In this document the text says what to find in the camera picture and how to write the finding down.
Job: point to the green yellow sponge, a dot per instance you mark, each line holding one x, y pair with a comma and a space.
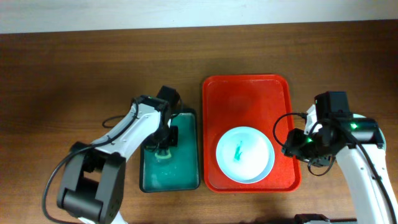
163, 154

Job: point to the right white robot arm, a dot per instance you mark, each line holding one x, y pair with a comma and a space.
363, 164

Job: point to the dark green water tray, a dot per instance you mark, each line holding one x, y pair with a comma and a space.
182, 170

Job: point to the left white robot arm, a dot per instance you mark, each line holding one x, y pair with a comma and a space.
92, 187

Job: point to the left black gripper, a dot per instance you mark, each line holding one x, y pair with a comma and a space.
165, 140

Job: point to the red plastic tray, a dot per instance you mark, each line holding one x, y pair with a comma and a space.
256, 101

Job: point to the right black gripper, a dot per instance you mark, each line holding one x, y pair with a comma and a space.
292, 143

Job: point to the white plate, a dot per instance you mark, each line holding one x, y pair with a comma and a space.
384, 145
245, 155

